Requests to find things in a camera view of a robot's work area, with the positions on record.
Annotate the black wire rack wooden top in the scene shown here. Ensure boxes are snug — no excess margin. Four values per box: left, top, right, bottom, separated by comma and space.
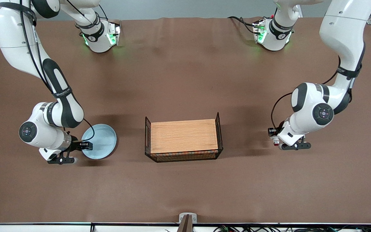
145, 112, 224, 163

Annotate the brown table cover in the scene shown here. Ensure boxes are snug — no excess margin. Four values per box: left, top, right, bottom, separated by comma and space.
0, 16, 371, 224

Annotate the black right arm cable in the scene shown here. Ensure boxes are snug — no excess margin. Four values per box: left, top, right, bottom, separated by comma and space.
18, 0, 96, 143

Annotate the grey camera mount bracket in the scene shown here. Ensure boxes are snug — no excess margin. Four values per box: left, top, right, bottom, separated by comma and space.
179, 213, 197, 232

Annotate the light blue round plate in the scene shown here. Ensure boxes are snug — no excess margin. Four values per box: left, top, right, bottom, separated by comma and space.
81, 124, 117, 160

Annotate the black base cable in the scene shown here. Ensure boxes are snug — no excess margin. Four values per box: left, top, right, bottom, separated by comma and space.
227, 15, 260, 34

